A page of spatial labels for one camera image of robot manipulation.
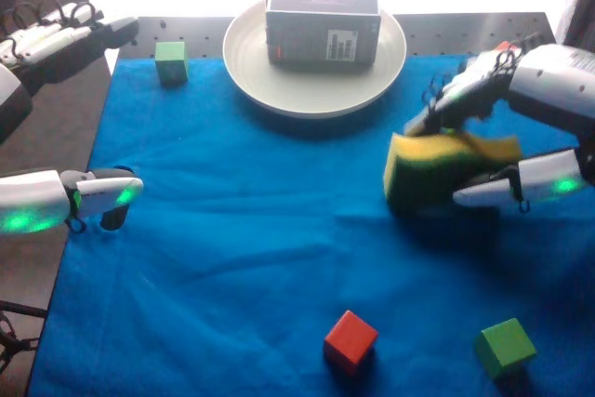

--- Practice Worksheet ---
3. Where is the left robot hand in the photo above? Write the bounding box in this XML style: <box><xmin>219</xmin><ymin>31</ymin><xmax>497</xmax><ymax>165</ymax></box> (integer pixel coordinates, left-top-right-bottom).
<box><xmin>0</xmin><ymin>0</ymin><xmax>145</xmax><ymax>241</ymax></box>

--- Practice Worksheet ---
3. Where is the black metal stand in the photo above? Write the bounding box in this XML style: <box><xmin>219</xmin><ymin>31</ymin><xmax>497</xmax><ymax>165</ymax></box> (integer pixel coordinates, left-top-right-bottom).
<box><xmin>0</xmin><ymin>298</ymin><xmax>48</xmax><ymax>370</ymax></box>

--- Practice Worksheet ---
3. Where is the green wooden cube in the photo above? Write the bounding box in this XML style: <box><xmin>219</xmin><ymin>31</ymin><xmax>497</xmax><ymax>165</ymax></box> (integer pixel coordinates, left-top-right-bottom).
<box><xmin>473</xmin><ymin>317</ymin><xmax>538</xmax><ymax>380</ymax></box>
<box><xmin>153</xmin><ymin>40</ymin><xmax>190</xmax><ymax>87</ymax></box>

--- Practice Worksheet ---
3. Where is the blue cloth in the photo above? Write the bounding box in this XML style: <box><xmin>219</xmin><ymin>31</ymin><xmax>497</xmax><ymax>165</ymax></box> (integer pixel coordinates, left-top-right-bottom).
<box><xmin>27</xmin><ymin>55</ymin><xmax>595</xmax><ymax>397</ymax></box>

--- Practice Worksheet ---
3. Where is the grey cardboard box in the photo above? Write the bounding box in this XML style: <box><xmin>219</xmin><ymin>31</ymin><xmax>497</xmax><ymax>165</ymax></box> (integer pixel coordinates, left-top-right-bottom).
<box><xmin>264</xmin><ymin>0</ymin><xmax>383</xmax><ymax>73</ymax></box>

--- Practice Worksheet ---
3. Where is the yellow green sponge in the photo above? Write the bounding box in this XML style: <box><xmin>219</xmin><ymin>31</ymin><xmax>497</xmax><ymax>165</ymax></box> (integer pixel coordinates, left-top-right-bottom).
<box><xmin>382</xmin><ymin>129</ymin><xmax>526</xmax><ymax>217</ymax></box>

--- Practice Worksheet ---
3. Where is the white round plate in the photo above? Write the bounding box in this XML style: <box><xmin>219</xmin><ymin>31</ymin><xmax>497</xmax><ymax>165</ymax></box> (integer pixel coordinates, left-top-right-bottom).
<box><xmin>221</xmin><ymin>0</ymin><xmax>408</xmax><ymax>119</ymax></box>

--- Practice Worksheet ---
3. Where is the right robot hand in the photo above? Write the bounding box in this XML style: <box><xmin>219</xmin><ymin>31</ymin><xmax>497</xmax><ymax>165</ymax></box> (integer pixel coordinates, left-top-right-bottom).
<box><xmin>403</xmin><ymin>41</ymin><xmax>595</xmax><ymax>215</ymax></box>

